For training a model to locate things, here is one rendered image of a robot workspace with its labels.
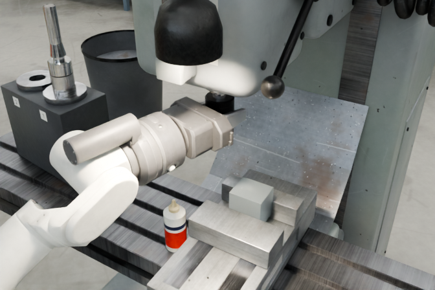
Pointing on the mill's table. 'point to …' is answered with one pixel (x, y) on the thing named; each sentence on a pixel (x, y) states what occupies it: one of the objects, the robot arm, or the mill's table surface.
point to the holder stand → (49, 114)
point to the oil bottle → (175, 226)
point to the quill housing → (230, 22)
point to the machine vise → (168, 274)
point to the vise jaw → (236, 233)
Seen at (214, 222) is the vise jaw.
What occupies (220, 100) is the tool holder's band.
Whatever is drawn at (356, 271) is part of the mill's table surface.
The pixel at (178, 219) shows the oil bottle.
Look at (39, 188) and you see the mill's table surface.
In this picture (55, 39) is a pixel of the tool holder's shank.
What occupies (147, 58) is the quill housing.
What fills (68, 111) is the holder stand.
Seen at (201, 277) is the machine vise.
